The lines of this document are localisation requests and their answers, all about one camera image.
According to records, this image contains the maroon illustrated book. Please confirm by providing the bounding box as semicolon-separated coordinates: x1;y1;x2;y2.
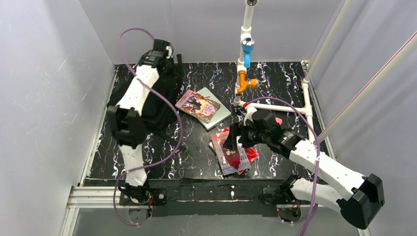
209;128;251;176

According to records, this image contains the black student backpack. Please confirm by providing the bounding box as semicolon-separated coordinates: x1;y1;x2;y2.
106;54;184;146

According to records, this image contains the red patterned book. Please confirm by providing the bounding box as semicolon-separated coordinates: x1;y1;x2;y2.
209;141;259;163

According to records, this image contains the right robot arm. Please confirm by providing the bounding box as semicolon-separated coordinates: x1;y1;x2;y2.
221;110;385;230

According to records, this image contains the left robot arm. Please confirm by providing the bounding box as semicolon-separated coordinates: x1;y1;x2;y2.
106;39;175;205

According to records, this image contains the pink eraser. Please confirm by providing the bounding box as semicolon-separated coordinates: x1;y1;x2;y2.
275;118;283;125

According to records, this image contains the pink illustrated book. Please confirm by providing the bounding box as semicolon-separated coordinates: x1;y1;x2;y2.
175;89;221;123

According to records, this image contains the orange flashlight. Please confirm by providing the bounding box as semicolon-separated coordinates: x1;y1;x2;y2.
237;70;259;94

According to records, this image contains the blue flashlight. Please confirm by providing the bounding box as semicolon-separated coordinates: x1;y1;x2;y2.
241;37;255;68

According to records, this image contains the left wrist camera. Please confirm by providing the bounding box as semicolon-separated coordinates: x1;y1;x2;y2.
165;45;173;59

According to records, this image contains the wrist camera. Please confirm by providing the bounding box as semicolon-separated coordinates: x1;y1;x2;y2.
165;45;173;59
243;104;257;126

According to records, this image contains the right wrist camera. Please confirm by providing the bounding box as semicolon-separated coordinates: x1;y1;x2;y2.
243;104;257;126

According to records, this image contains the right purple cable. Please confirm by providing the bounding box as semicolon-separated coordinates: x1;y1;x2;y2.
247;96;322;236

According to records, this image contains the purple cable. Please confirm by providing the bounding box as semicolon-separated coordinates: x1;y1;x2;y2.
114;28;184;227
247;96;322;236

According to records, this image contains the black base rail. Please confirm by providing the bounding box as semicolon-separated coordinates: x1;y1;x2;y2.
118;178;304;220

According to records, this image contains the white pvc pipe frame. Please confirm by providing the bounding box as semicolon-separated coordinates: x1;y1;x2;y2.
246;0;417;148

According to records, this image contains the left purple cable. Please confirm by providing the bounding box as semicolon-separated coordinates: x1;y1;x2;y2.
114;28;184;227

